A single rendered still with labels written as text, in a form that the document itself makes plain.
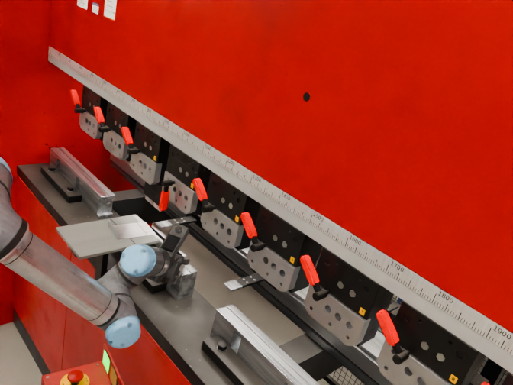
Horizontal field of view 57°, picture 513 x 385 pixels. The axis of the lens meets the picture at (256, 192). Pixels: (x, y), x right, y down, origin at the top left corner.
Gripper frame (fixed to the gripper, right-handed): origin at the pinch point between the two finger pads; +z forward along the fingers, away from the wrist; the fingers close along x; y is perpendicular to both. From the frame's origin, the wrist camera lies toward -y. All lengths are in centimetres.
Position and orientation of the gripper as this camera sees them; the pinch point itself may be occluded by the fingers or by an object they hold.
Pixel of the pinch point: (183, 257)
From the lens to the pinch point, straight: 149.2
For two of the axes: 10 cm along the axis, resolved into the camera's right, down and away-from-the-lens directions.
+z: 1.6, 1.8, 9.7
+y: -3.4, 9.3, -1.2
